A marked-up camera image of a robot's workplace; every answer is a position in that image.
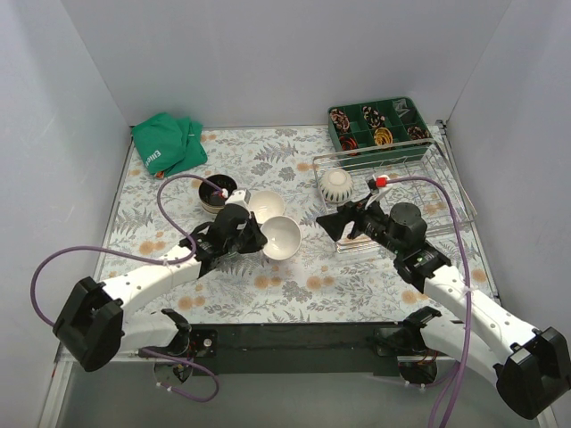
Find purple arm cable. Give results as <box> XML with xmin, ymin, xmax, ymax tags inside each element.
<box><xmin>384</xmin><ymin>176</ymin><xmax>475</xmax><ymax>428</ymax></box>
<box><xmin>29</xmin><ymin>173</ymin><xmax>220</xmax><ymax>403</ymax></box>

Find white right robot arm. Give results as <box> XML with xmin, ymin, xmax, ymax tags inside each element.
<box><xmin>317</xmin><ymin>199</ymin><xmax>570</xmax><ymax>420</ymax></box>

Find dark patterned scrunchie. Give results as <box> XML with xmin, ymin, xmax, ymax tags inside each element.
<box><xmin>407</xmin><ymin>125</ymin><xmax>431</xmax><ymax>140</ymax></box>

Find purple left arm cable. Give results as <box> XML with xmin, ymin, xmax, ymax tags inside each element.
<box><xmin>29</xmin><ymin>173</ymin><xmax>220</xmax><ymax>403</ymax></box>

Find metal wire dish rack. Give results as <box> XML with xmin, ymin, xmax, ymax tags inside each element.
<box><xmin>313</xmin><ymin>138</ymin><xmax>476</xmax><ymax>243</ymax></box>

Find green compartment organizer tray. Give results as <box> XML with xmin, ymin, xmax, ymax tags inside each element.
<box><xmin>327</xmin><ymin>97</ymin><xmax>433</xmax><ymax>169</ymax></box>

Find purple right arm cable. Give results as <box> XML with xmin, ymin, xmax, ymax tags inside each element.
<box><xmin>384</xmin><ymin>176</ymin><xmax>475</xmax><ymax>428</ymax></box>

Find grey white gradient bowl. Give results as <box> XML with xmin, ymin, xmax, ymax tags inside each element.
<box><xmin>248</xmin><ymin>190</ymin><xmax>285</xmax><ymax>225</ymax></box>

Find orange bowl black inside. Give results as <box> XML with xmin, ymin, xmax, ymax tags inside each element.
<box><xmin>261</xmin><ymin>216</ymin><xmax>302</xmax><ymax>261</ymax></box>

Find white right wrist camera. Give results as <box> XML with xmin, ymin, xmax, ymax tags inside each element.
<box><xmin>365</xmin><ymin>175</ymin><xmax>392</xmax><ymax>209</ymax></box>

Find pink black scrunchie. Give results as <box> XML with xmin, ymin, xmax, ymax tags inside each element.
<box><xmin>329</xmin><ymin>108</ymin><xmax>351</xmax><ymax>134</ymax></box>

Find black glossy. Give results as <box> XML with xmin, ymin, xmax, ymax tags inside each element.
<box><xmin>199</xmin><ymin>174</ymin><xmax>237</xmax><ymax>208</ymax></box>

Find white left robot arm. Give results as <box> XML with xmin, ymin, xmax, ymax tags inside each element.
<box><xmin>53</xmin><ymin>203</ymin><xmax>268</xmax><ymax>372</ymax></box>

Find beige floral bowl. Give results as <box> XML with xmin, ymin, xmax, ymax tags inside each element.
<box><xmin>200</xmin><ymin>194</ymin><xmax>227</xmax><ymax>216</ymax></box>

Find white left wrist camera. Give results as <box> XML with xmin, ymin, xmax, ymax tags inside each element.
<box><xmin>221</xmin><ymin>188</ymin><xmax>251</xmax><ymax>211</ymax></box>

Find floral patterned table mat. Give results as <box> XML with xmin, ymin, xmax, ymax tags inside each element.
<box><xmin>106</xmin><ymin>127</ymin><xmax>429</xmax><ymax>324</ymax></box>

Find black white scrunchie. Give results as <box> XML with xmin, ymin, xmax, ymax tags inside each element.
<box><xmin>361</xmin><ymin>105</ymin><xmax>385</xmax><ymax>129</ymax></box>

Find green folded cloth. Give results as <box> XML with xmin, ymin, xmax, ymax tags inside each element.
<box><xmin>131</xmin><ymin>112</ymin><xmax>208</xmax><ymax>178</ymax></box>

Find white bowl blue leaf pattern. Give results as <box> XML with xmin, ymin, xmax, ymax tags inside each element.
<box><xmin>319</xmin><ymin>168</ymin><xmax>353</xmax><ymax>203</ymax></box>

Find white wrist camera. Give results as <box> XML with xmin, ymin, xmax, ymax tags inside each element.
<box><xmin>365</xmin><ymin>175</ymin><xmax>392</xmax><ymax>209</ymax></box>
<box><xmin>221</xmin><ymin>188</ymin><xmax>251</xmax><ymax>211</ymax></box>

